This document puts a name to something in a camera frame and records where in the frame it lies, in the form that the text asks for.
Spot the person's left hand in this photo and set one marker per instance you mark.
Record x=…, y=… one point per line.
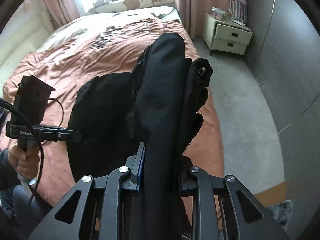
x=25, y=163

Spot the dark grey wardrobe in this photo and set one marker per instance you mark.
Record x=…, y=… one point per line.
x=284, y=58

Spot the cream padded headboard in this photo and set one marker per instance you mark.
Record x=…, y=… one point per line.
x=25, y=32

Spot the white bedside cabinet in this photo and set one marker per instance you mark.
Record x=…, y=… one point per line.
x=225, y=35

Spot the striped bag on cabinet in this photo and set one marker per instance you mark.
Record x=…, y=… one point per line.
x=238, y=11

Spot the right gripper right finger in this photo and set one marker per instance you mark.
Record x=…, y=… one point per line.
x=225, y=206

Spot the left pink curtain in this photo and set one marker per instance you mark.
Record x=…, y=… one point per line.
x=62, y=11

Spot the brown bed blanket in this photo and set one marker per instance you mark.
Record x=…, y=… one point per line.
x=67, y=67

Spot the beige patterned pillow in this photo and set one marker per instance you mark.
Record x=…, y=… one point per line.
x=125, y=5

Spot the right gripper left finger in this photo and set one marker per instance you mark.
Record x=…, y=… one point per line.
x=96, y=208

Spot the black pants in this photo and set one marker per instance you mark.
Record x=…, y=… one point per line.
x=156, y=104

